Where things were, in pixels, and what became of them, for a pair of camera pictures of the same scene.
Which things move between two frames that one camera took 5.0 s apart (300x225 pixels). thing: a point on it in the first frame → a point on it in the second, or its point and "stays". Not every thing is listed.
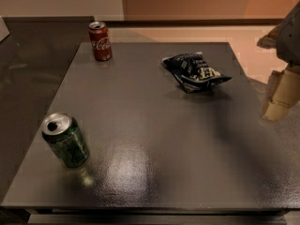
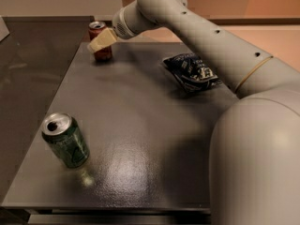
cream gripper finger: [283, 92] → [105, 37]
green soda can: [64, 132] stays
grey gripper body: [291, 37] → [119, 23]
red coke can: [99, 37] stays
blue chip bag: [192, 71] stays
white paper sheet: [4, 30] stays
